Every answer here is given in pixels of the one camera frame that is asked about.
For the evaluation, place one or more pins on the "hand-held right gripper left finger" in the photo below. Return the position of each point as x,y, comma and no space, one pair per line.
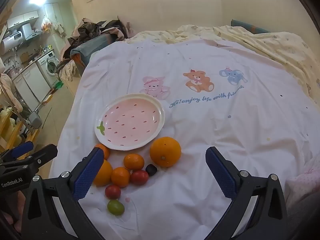
90,172

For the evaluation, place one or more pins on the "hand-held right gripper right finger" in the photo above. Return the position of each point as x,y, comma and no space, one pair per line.
222,175

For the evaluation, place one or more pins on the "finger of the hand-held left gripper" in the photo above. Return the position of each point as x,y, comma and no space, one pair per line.
42,152
22,148

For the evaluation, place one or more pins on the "medium round orange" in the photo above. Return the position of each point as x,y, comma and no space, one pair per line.
105,175

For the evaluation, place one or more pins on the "small orange tangerine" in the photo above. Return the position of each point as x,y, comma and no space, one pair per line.
134,161
106,151
120,177

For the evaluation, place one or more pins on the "red cherry tomato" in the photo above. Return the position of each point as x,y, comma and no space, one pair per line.
112,191
139,177

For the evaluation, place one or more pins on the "large orange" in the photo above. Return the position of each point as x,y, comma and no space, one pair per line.
165,155

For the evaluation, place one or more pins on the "pink strawberry plate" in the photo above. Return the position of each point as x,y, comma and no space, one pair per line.
130,120

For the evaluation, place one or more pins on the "yellow wooden rack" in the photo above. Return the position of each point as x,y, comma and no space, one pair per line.
12,130

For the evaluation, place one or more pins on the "green cherry tomato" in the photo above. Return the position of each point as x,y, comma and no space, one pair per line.
115,207

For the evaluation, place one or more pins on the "white printed blanket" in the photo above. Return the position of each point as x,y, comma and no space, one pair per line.
200,130

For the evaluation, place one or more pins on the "white kitchen counter cabinet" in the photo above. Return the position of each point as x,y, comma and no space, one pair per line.
32,82

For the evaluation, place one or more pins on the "green dustpan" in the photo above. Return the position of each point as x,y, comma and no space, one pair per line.
58,84

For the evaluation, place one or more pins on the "pink dotted cloth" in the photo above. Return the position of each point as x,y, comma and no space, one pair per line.
305,180

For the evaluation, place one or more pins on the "floral cloth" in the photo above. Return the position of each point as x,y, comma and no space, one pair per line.
68,71

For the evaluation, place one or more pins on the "white washing machine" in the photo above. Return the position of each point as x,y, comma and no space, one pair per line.
50,66

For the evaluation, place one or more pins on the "white water heater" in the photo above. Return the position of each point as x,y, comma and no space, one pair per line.
11,42

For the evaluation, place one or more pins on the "blue-grey chair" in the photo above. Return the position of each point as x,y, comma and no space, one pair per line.
85,50

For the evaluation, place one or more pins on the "grey range hood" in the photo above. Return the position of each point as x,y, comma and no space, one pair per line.
30,31

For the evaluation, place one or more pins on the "hanging orange bag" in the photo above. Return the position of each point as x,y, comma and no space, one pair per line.
46,24

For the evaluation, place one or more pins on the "pile of clothes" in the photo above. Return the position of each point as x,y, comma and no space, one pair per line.
92,30

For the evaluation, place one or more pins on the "tall white cabinet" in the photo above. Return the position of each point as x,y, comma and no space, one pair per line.
53,13

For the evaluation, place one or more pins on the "teal pillow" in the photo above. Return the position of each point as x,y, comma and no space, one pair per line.
247,26

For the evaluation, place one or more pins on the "white wall cabinets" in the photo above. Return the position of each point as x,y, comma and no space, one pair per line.
23,18

